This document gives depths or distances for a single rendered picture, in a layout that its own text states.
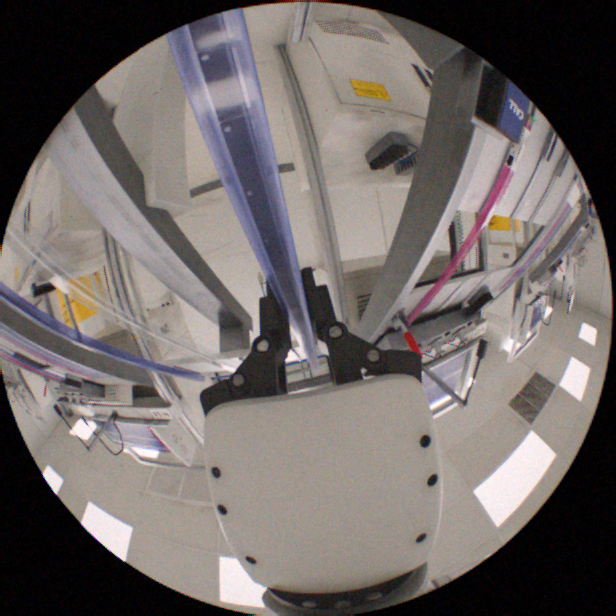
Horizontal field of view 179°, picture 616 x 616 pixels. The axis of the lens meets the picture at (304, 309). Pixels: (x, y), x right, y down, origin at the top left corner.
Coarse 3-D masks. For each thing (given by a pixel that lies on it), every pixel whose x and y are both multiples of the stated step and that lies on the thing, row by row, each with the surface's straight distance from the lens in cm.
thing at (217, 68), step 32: (192, 32) 5; (224, 32) 5; (192, 64) 5; (224, 64) 5; (192, 96) 5; (224, 96) 5; (256, 96) 5; (224, 128) 5; (256, 128) 5; (224, 160) 5; (256, 160) 5; (256, 192) 5; (256, 224) 6; (288, 224) 6; (256, 256) 7; (288, 256) 7; (288, 288) 9; (288, 320) 12
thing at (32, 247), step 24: (24, 240) 12; (48, 264) 12; (72, 264) 13; (72, 288) 13; (96, 288) 13; (96, 312) 14; (120, 312) 14; (144, 336) 16; (168, 336) 17; (216, 360) 23
